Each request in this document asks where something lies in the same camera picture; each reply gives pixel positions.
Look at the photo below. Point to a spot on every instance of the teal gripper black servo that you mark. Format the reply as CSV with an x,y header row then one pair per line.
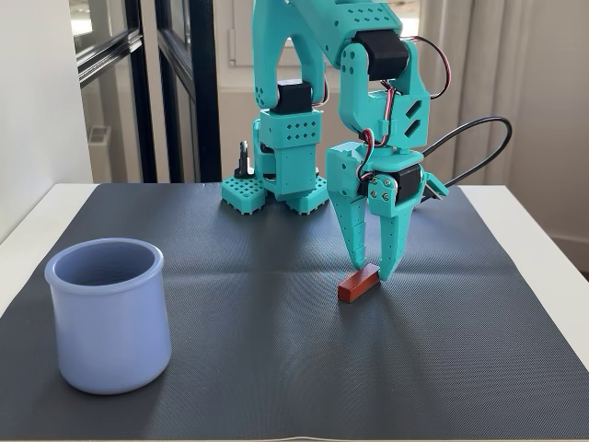
x,y
341,171

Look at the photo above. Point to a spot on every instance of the reddish brown wooden block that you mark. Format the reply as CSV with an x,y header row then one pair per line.
x,y
356,284

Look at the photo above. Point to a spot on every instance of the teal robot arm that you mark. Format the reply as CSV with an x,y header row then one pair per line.
x,y
276,46

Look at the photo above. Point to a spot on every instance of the white curtain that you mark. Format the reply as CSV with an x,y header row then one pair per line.
x,y
543,92

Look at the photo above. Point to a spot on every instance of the white floor vent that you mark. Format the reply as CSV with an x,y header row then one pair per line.
x,y
99,135

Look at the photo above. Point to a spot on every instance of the black framed glass door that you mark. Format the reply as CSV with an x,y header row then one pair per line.
x,y
209,92
138,92

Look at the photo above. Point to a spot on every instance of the dark grey woven mat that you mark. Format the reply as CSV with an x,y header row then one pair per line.
x,y
253,345

